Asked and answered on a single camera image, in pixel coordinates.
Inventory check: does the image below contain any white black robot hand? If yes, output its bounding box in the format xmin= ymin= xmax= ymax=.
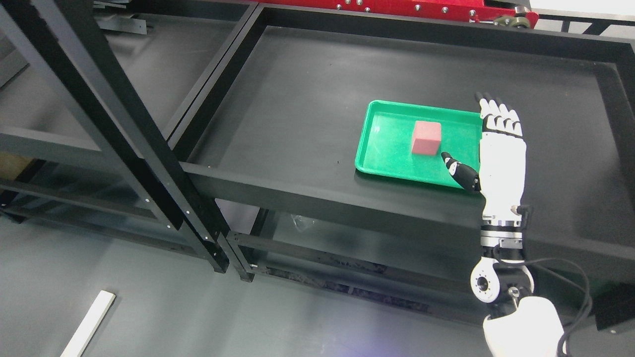
xmin=442 ymin=93 xmax=527 ymax=232

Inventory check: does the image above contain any pink cube block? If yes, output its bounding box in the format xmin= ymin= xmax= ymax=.
xmin=411 ymin=120 xmax=442 ymax=156

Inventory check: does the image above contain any green plastic tray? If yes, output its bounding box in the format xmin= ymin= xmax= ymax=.
xmin=355 ymin=100 xmax=482 ymax=189

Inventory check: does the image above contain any black metal shelf right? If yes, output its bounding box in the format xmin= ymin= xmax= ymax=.
xmin=169 ymin=4 xmax=634 ymax=330

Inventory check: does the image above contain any black metal shelf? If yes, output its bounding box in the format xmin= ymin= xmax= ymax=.
xmin=1 ymin=0 xmax=256 ymax=273
xmin=169 ymin=4 xmax=634 ymax=330

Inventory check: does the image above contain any black metal shelf left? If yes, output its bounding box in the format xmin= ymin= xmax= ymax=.
xmin=1 ymin=0 xmax=256 ymax=273

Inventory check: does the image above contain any clear plastic bag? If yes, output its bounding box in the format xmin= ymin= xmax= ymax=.
xmin=290 ymin=214 xmax=318 ymax=233

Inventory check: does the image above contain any white desk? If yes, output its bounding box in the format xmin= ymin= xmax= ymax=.
xmin=61 ymin=290 xmax=117 ymax=357

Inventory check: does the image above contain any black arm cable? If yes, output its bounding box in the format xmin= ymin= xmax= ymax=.
xmin=516 ymin=257 xmax=593 ymax=357

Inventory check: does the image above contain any red conveyor frame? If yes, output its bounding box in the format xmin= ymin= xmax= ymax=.
xmin=266 ymin=0 xmax=539 ymax=28

